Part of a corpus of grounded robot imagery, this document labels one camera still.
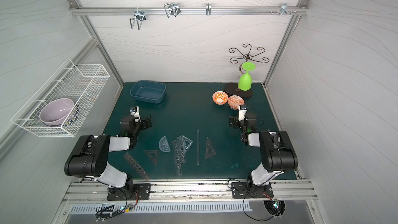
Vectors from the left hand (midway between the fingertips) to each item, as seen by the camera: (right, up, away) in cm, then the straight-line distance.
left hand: (143, 116), depth 95 cm
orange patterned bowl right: (+60, +9, +13) cm, 62 cm away
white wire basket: (-25, +19, -16) cm, 35 cm away
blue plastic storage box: (0, +16, +20) cm, 25 cm away
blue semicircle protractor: (+14, -16, -6) cm, 22 cm away
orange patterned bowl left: (+50, +12, +16) cm, 54 cm away
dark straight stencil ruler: (+2, -25, -14) cm, 29 cm away
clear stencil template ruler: (+24, -21, -9) cm, 33 cm away
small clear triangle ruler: (+11, -23, -11) cm, 27 cm away
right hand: (+60, +1, +1) cm, 60 cm away
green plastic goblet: (+63, +22, -4) cm, 66 cm away
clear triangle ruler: (+41, -19, -8) cm, 46 cm away
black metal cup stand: (+61, +18, +24) cm, 68 cm away
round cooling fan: (+72, -40, -23) cm, 86 cm away
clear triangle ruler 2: (+28, -15, -4) cm, 32 cm away
